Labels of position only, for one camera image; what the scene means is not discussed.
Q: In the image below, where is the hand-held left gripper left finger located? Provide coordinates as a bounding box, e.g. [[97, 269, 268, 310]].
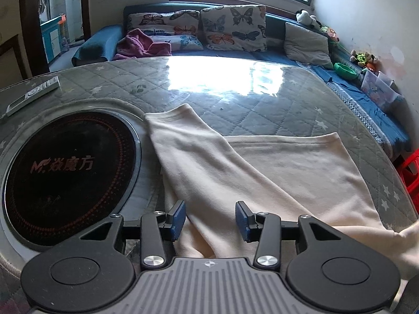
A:
[[79, 200, 186, 271]]

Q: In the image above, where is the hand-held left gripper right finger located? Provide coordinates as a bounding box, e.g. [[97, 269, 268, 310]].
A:
[[235, 200, 344, 271]]

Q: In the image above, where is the cream fleece garment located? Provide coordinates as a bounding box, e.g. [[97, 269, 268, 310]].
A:
[[144, 104, 419, 280]]

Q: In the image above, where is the round black induction cooktop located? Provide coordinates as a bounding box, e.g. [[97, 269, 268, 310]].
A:
[[0, 106, 146, 252]]

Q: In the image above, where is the blue sofa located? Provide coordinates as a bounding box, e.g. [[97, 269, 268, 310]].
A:
[[71, 3, 411, 158]]

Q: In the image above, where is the red plastic stool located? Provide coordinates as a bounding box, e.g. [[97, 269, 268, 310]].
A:
[[394, 149, 419, 211]]

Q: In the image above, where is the butterfly print pillow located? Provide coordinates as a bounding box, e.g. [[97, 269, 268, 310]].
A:
[[126, 10, 201, 37], [200, 5, 267, 53], [149, 33, 205, 52]]

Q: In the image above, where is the purple cloth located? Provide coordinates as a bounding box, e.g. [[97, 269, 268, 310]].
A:
[[113, 28, 173, 61]]

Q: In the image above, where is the green bowl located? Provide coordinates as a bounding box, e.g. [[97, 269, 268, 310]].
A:
[[334, 62, 360, 80]]

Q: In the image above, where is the grey pillow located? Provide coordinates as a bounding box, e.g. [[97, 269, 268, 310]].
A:
[[283, 22, 334, 70]]

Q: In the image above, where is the clear plastic storage box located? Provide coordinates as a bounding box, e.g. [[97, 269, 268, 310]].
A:
[[360, 69, 405, 112]]

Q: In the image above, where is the silver remote control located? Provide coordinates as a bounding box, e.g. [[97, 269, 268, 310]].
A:
[[6, 76, 61, 117]]

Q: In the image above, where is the blue sofa armrest cushion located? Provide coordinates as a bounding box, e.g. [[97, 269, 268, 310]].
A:
[[71, 25, 124, 67]]

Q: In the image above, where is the colourful plush toy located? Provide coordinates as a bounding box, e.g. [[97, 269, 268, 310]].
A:
[[350, 50, 378, 70]]

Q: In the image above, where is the pink and green toy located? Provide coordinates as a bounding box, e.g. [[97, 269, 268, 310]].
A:
[[322, 26, 341, 43]]

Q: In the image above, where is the panda plush toy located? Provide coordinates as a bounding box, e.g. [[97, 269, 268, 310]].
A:
[[295, 10, 323, 28]]

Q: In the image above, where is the light blue cabinet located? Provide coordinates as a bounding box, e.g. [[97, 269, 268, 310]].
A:
[[40, 14, 70, 63]]

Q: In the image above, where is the dark wooden door frame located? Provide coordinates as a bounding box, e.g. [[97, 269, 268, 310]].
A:
[[18, 0, 49, 77]]

